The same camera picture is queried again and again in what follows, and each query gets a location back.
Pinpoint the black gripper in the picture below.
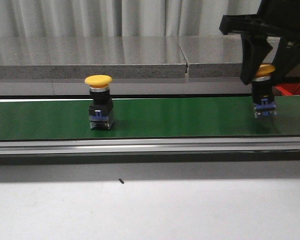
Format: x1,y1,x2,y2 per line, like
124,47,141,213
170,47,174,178
219,14,300,85

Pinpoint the yellow mushroom push button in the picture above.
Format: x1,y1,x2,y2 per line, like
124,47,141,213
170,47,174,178
85,75,114,130
251,64,277,119

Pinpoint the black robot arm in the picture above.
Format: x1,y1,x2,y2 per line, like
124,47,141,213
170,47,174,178
219,0,300,85

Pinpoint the red plastic bin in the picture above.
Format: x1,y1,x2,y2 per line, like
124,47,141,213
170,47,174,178
272,83,300,96

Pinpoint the grey stone slab right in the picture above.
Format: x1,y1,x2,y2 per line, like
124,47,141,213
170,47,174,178
177,34,300,79

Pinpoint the grey stone slab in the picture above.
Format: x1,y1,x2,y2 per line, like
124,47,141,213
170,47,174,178
177,34,300,79
0,37,187,79

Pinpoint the green conveyor belt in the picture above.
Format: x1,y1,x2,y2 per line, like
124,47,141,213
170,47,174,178
0,96,300,141

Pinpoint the grey stone slab left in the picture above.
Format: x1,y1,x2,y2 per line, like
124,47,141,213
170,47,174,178
0,37,187,79

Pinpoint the white curtain backdrop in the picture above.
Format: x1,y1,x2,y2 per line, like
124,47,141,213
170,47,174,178
0,0,260,37

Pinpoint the aluminium conveyor side rail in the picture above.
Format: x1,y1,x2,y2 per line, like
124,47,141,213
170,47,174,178
0,136,300,155

